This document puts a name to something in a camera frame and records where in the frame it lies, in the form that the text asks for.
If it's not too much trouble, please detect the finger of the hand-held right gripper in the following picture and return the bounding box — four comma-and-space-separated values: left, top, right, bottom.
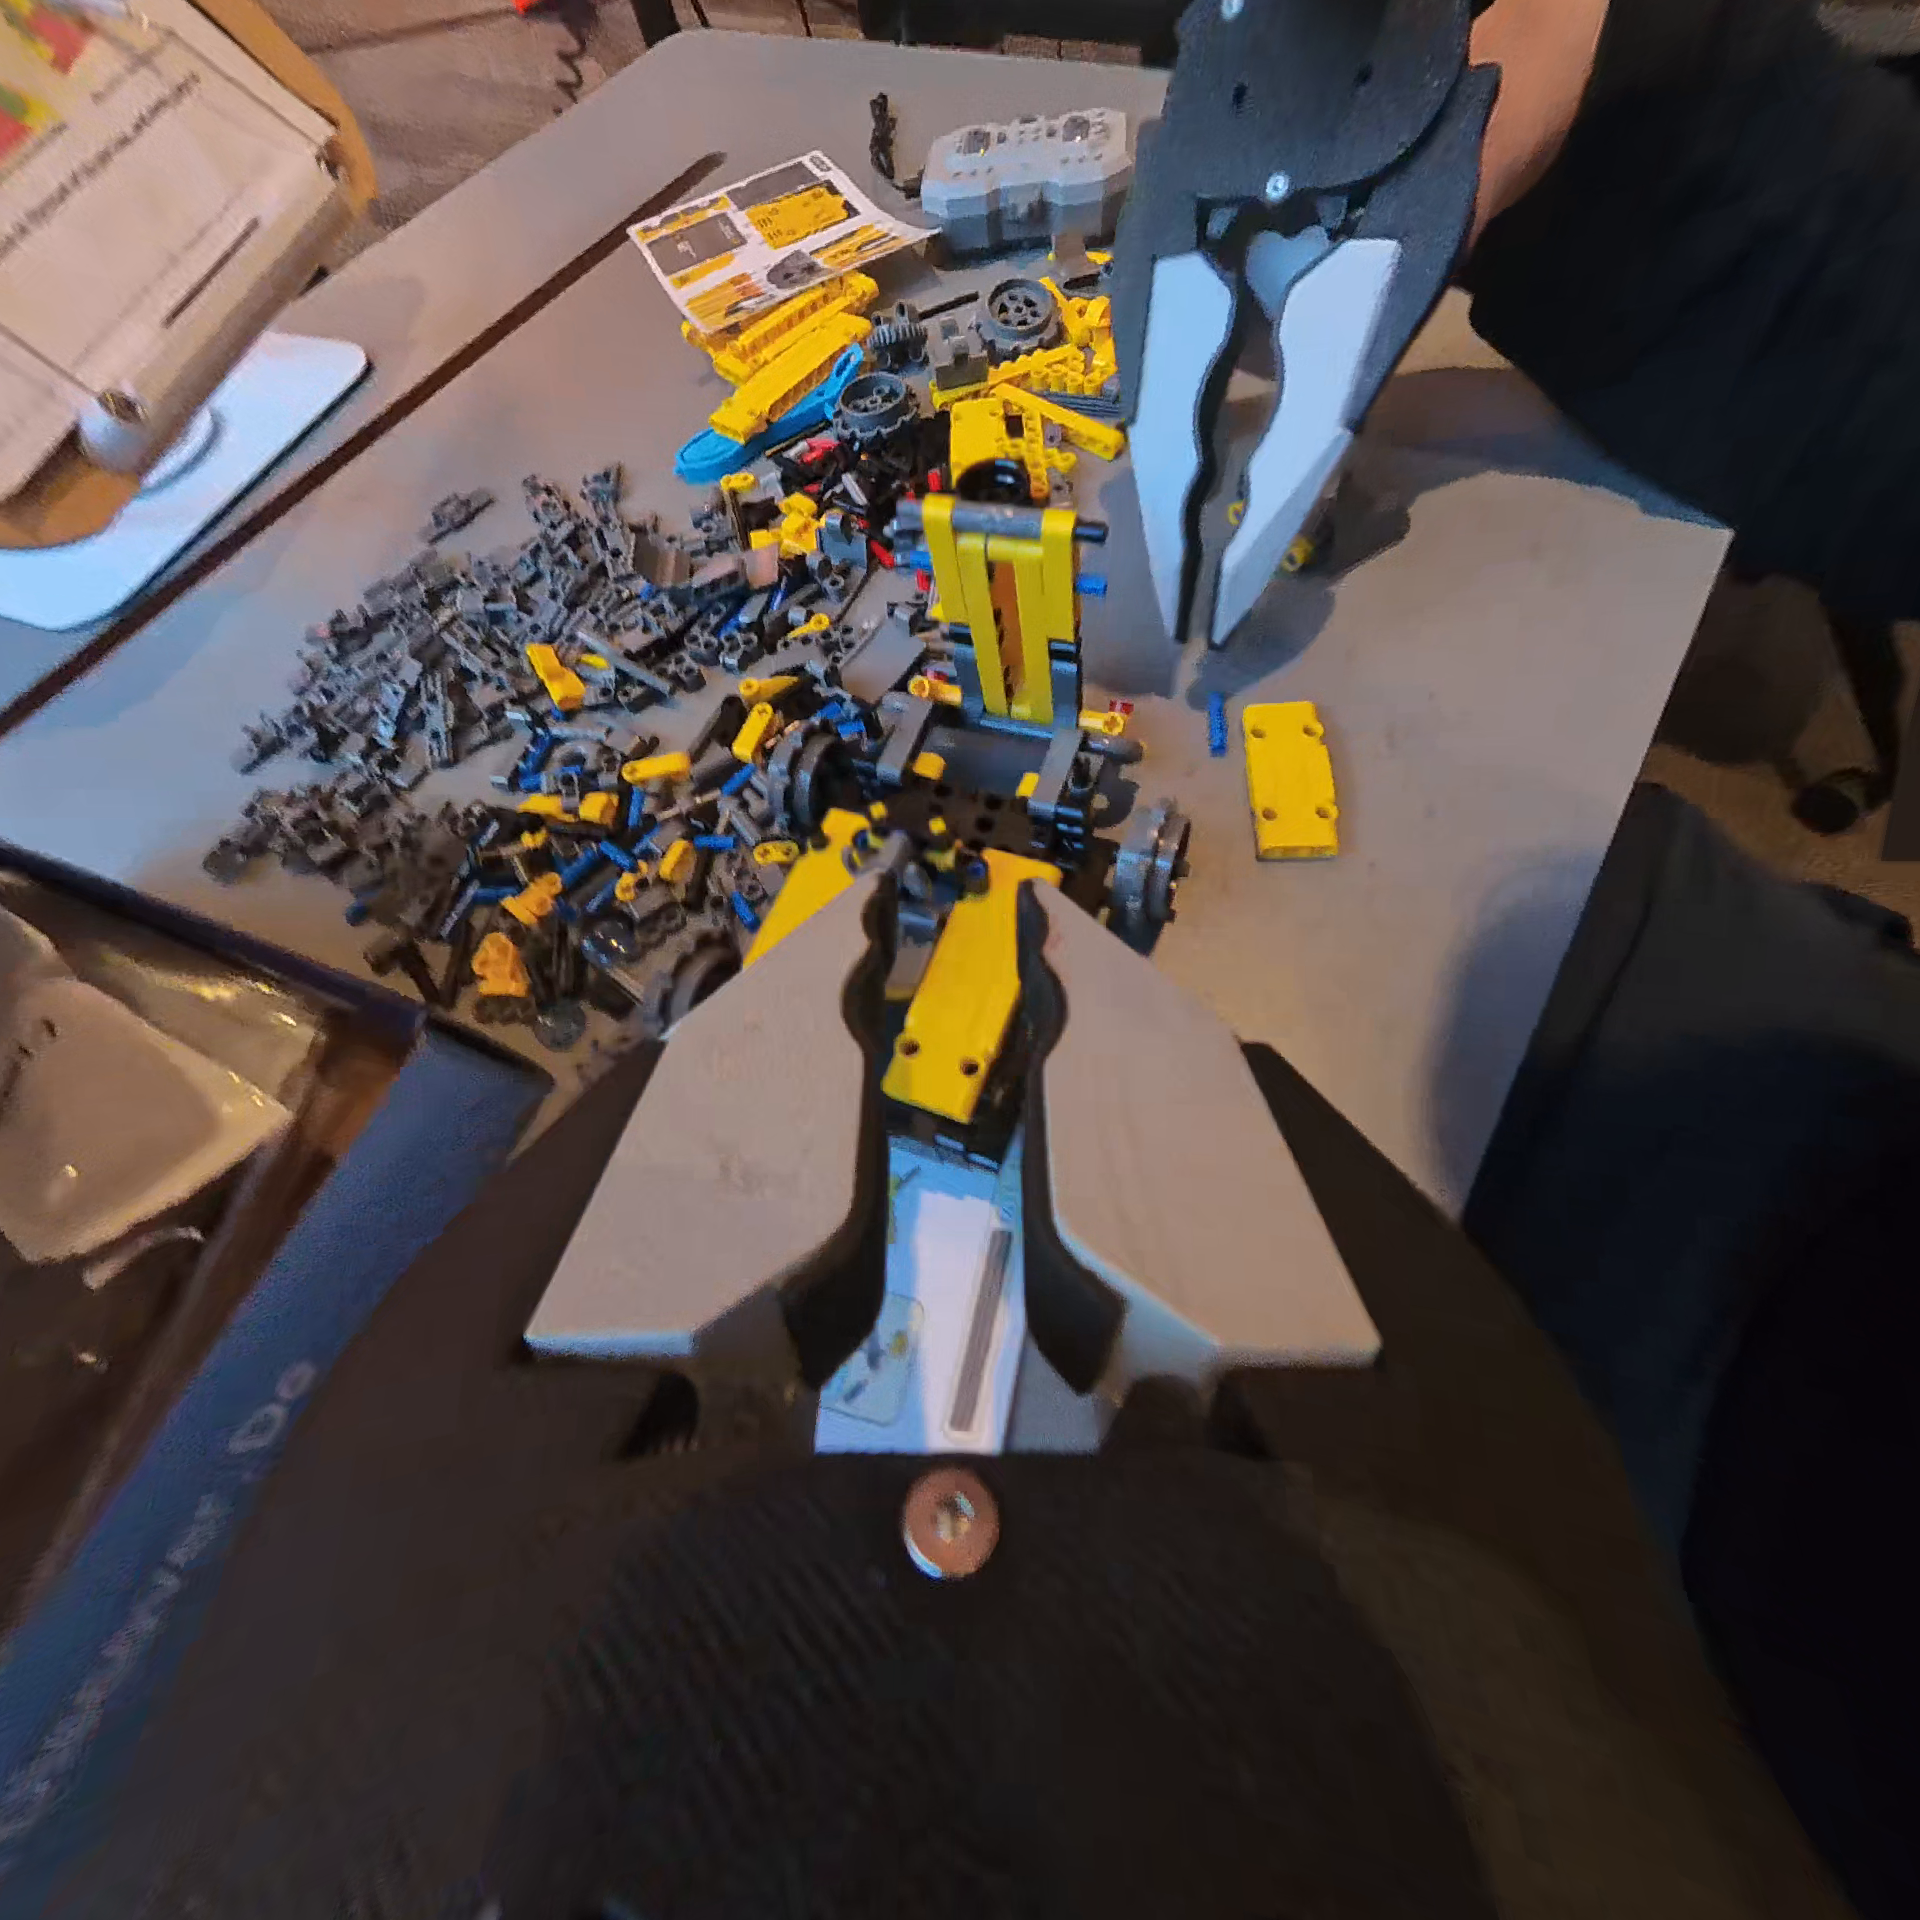
1206, 231, 1408, 650
1127, 245, 1249, 647

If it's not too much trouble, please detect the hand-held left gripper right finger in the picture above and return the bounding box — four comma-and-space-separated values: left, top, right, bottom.
1013, 877, 1383, 1391

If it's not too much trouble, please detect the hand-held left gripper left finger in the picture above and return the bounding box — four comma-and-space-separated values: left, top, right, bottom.
525, 885, 903, 1389

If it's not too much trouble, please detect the white instruction booklet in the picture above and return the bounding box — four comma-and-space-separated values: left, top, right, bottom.
815, 1131, 1040, 1457

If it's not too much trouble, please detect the yellow toy vehicle model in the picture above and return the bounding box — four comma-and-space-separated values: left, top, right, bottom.
641, 492, 1198, 1162

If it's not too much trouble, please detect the long yellow holed toy block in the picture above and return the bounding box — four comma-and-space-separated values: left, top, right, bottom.
1239, 697, 1344, 863

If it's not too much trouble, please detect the pile of small toy parts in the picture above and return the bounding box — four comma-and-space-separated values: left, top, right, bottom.
200, 463, 935, 1039

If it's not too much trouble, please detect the grey toy hub block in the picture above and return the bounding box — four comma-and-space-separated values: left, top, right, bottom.
919, 108, 1151, 252

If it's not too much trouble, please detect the dark blue robot kit box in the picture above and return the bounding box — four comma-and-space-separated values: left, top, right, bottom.
0, 838, 559, 1849

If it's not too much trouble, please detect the blue curved toy panel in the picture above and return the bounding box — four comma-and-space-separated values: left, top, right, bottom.
669, 350, 874, 485

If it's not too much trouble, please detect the clear plastic bag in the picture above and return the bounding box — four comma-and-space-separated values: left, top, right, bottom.
0, 900, 303, 1281

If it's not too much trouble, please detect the black chair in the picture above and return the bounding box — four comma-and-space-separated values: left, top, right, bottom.
1650, 570, 1920, 842

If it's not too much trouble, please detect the white monitor stand base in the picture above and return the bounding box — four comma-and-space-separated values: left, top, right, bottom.
0, 334, 375, 634

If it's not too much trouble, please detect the tan cardboard box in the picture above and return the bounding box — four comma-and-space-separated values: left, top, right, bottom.
0, 0, 377, 550

